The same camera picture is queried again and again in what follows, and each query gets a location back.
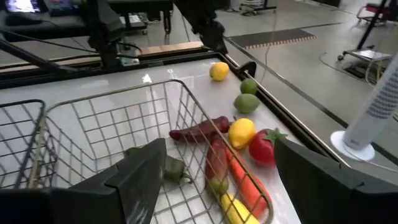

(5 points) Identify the black table clamp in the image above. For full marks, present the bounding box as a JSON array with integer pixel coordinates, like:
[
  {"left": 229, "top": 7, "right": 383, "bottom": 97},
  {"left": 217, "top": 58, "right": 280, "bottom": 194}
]
[{"left": 238, "top": 60, "right": 257, "bottom": 78}]

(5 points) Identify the white tower fan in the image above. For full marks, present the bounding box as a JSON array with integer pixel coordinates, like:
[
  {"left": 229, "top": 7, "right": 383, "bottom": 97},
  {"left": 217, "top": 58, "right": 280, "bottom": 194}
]
[{"left": 329, "top": 51, "right": 398, "bottom": 162}]

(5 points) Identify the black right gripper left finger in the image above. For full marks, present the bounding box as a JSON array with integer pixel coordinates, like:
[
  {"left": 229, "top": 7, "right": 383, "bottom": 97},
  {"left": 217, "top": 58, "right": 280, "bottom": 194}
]
[{"left": 0, "top": 138, "right": 167, "bottom": 224}]

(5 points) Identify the black mat hazard-striped edge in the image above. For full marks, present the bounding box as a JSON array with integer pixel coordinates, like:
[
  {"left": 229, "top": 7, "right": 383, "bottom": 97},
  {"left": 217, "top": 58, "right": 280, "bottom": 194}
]
[{"left": 228, "top": 27, "right": 317, "bottom": 50}]

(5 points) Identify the black wire basket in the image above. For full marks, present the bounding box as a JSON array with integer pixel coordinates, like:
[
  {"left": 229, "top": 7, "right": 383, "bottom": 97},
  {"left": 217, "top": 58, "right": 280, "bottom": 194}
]
[{"left": 0, "top": 99, "right": 46, "bottom": 189}]

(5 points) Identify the black desk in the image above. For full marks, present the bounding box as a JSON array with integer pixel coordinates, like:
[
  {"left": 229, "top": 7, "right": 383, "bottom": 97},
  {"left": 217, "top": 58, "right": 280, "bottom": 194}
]
[{"left": 0, "top": 0, "right": 175, "bottom": 43}]

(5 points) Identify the dark green lime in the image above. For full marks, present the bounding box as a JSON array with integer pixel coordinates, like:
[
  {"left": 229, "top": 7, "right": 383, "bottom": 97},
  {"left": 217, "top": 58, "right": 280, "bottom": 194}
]
[{"left": 239, "top": 78, "right": 259, "bottom": 95}]

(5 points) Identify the red tomato green stem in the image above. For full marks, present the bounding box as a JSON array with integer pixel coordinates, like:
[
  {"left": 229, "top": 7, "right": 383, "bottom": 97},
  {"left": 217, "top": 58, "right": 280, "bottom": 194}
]
[{"left": 248, "top": 127, "right": 289, "bottom": 169}]

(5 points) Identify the black rolling stand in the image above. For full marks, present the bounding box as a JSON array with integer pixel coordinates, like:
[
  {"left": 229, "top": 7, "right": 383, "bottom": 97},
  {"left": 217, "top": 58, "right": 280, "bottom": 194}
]
[{"left": 337, "top": 0, "right": 398, "bottom": 82}]

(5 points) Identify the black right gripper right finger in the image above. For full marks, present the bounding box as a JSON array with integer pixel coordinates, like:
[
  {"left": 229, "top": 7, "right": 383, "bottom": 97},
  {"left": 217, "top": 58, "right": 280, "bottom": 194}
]
[{"left": 273, "top": 138, "right": 398, "bottom": 224}]

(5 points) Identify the black metal table frame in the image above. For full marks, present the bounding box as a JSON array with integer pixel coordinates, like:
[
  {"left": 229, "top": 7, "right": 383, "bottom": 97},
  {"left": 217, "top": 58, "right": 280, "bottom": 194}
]
[{"left": 0, "top": 29, "right": 352, "bottom": 166}]

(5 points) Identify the yellow lemon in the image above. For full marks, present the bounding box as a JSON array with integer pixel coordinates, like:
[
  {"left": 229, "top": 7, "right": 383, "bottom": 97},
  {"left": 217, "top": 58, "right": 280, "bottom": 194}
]
[
  {"left": 228, "top": 118, "right": 257, "bottom": 150},
  {"left": 209, "top": 61, "right": 230, "bottom": 82}
]

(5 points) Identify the orange carrot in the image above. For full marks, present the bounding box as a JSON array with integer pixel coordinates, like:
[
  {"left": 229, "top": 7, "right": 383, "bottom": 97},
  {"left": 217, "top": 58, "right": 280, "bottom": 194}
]
[{"left": 225, "top": 146, "right": 272, "bottom": 218}]

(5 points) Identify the yellow floor cable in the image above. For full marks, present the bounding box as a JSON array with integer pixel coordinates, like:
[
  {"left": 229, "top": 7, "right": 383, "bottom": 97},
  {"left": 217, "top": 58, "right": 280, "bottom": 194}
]
[{"left": 259, "top": 9, "right": 279, "bottom": 85}]

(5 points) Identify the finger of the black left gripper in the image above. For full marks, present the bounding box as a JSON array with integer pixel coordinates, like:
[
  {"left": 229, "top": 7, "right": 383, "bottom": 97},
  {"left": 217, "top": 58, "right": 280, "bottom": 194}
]
[{"left": 201, "top": 29, "right": 228, "bottom": 54}]

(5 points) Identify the dark red chili pepper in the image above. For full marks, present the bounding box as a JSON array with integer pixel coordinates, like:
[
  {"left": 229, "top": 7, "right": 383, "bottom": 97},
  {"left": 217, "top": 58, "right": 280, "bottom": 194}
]
[{"left": 169, "top": 116, "right": 231, "bottom": 143}]

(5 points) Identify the laptop with blue screen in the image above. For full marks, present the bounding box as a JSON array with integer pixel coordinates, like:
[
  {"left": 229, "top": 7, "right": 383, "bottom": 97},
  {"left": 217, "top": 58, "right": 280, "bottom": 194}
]
[{"left": 4, "top": 0, "right": 43, "bottom": 14}]

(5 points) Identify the bronze wire basket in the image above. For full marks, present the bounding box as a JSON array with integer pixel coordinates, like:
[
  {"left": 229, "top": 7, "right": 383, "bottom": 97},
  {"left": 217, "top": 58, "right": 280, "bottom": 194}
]
[{"left": 27, "top": 79, "right": 274, "bottom": 224}]

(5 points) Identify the red pepper green tip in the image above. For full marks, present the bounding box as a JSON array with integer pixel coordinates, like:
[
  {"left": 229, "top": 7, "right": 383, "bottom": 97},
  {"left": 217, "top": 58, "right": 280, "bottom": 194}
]
[{"left": 204, "top": 138, "right": 231, "bottom": 197}]

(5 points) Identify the yellow banana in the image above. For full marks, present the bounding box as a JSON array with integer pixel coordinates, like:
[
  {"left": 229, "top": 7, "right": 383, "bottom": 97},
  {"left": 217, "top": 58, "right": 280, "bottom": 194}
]
[{"left": 220, "top": 192, "right": 261, "bottom": 224}]

